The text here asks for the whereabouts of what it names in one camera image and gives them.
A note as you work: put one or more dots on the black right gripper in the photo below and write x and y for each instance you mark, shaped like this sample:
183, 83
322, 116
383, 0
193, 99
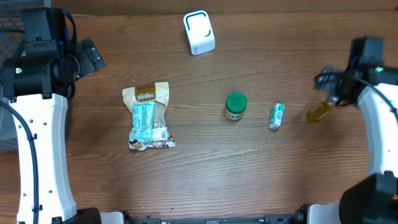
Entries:
328, 84

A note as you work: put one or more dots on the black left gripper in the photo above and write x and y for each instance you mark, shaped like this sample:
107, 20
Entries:
92, 55

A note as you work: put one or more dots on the yellow liquid glass bottle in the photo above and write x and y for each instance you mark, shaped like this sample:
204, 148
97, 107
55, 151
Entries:
319, 110

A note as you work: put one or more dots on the small teal white carton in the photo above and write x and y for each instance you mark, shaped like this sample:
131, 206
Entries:
276, 116

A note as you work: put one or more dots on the teal snack packet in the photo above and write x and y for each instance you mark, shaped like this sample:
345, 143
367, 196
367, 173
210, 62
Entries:
142, 121

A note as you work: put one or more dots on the brown white snack bag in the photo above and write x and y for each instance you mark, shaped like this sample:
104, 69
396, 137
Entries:
158, 93

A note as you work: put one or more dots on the green white yogurt cup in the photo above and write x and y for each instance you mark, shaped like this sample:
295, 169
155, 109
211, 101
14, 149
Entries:
235, 106

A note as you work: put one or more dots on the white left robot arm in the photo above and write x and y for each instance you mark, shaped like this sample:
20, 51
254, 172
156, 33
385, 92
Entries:
46, 196

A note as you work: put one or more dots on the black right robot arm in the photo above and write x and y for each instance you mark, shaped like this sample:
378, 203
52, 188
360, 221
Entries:
371, 86

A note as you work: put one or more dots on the white barcode scanner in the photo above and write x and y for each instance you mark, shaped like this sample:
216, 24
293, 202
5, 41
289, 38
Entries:
199, 32

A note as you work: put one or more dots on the grey plastic mesh basket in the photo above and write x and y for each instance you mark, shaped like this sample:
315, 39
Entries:
51, 113

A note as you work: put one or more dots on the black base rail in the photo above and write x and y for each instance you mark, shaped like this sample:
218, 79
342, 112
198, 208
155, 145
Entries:
120, 217

